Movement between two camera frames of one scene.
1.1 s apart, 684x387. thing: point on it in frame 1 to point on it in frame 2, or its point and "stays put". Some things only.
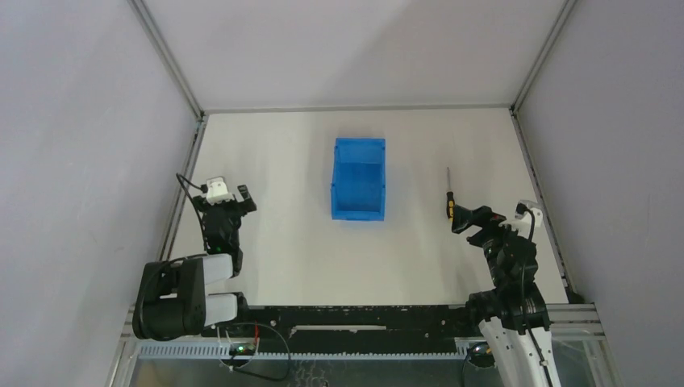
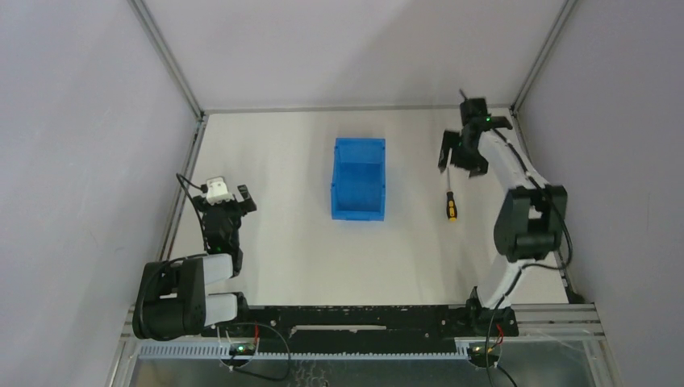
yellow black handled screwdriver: x=449 y=201 stays put
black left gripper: x=231 y=205 stays put
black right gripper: x=482 y=215 to x=477 y=167
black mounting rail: x=280 y=323 stays put
